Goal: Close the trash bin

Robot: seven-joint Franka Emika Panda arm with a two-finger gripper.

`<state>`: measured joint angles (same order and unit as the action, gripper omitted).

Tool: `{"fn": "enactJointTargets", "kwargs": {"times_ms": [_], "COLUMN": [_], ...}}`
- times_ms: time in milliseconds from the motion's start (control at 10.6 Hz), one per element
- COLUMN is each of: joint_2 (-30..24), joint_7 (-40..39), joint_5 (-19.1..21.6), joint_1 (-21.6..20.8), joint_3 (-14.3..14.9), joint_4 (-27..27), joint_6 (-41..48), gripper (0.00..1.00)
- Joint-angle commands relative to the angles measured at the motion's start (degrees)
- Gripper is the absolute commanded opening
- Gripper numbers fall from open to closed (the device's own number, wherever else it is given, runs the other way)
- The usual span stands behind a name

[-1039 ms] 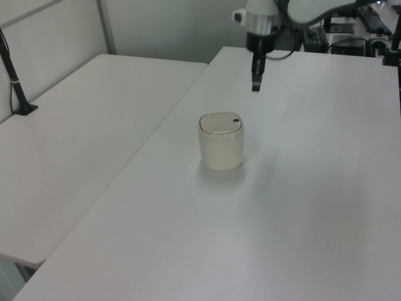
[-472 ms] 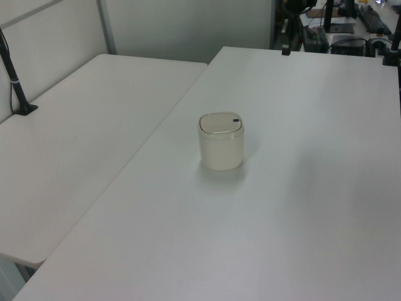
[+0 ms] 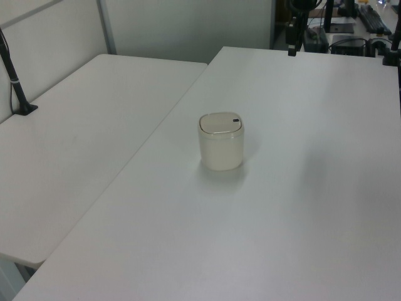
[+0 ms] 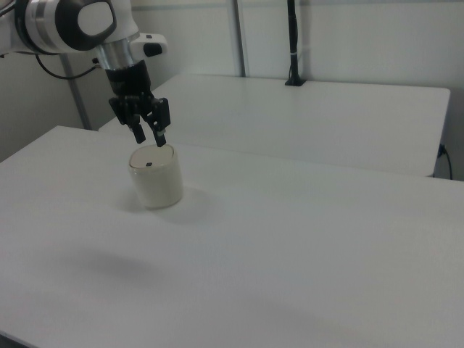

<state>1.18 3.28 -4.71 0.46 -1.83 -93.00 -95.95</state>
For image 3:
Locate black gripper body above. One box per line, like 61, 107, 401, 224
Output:
285, 18, 297, 46

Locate black clamp stand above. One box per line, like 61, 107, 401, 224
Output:
382, 17, 401, 67

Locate black keyboard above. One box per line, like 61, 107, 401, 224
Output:
357, 3, 393, 34

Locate black electronics box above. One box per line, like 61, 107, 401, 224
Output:
330, 34, 368, 56

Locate cream trash bin lid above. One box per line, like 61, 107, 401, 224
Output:
199, 112, 242, 135

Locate black desk mat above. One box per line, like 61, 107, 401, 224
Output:
328, 24, 355, 34

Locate black camera stand pole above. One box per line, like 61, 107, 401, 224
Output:
0, 26, 39, 116

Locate grey metal partition post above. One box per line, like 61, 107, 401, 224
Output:
96, 0, 117, 56

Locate black monitor stand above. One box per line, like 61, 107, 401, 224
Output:
323, 0, 335, 33

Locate cream plastic trash bin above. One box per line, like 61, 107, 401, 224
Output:
197, 112, 245, 172

